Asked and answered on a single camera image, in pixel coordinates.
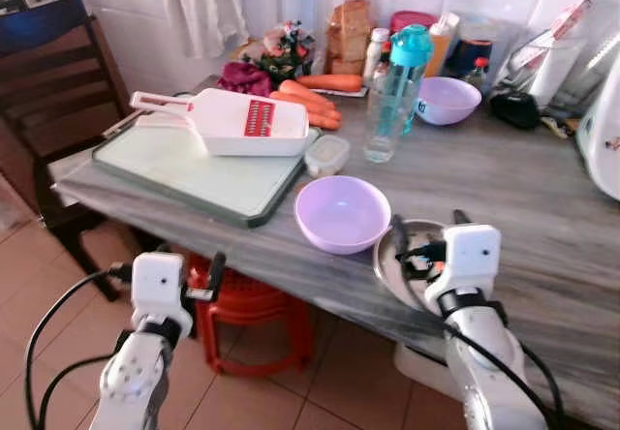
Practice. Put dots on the clear drinking glass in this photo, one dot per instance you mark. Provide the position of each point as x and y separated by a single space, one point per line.
385 120

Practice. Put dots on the small clear plastic container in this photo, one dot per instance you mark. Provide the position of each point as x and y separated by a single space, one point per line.
327 155

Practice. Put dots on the white tub under table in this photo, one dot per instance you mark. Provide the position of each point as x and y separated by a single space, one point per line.
426 372

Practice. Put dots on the white kitchen appliance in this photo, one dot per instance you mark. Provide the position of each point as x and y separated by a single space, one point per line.
603 130

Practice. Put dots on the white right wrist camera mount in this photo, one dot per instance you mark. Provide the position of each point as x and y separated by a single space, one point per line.
472 254

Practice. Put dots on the red lid clear jar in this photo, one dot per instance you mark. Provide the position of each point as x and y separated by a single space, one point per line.
351 23

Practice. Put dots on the white red mandoline slicer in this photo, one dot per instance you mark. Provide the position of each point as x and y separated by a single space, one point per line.
228 120

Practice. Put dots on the dark wooden chair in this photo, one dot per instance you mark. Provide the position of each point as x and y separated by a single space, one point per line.
48 91

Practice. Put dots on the clear plastic bag package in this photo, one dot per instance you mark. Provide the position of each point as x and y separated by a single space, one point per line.
552 57

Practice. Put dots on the teal lid water bottle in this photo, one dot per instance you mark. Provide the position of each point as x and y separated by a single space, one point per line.
412 47

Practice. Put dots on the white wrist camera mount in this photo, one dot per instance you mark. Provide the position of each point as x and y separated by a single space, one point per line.
472 254
158 283

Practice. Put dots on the small white bottle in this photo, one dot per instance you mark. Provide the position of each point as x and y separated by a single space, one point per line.
375 52

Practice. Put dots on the orange sauce bottle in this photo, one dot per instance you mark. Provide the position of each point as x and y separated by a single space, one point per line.
443 43

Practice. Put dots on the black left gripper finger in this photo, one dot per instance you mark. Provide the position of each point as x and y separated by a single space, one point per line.
216 273

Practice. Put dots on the black pouch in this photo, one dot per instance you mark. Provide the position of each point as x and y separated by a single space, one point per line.
513 108

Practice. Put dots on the dark red cabbage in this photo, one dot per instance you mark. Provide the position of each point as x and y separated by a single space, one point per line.
244 78

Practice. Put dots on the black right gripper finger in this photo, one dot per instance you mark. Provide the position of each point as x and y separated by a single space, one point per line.
398 234
461 218

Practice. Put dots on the red plastic stool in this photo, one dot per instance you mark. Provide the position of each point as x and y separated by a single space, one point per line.
247 304

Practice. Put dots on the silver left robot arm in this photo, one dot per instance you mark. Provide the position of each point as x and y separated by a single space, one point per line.
136 372

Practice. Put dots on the round metal plate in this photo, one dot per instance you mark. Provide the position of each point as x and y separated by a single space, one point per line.
389 275

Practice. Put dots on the pale green cutting board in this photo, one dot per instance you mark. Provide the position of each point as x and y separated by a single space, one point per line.
194 176

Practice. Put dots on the large plain purple bowl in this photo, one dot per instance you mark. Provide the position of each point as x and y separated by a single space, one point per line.
341 212

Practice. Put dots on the dark blue jar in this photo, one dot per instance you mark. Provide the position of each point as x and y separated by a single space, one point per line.
472 54

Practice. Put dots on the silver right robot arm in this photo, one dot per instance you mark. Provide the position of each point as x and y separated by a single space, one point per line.
489 357

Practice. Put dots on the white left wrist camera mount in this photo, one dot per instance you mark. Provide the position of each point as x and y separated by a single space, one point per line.
158 283

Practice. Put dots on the orange carrot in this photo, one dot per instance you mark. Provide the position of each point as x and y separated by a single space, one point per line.
308 94
334 82
305 110

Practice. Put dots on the pink lid container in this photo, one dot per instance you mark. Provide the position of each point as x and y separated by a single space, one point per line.
412 19

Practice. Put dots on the small labelled purple bowl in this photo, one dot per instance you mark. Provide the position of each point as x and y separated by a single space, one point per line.
450 101

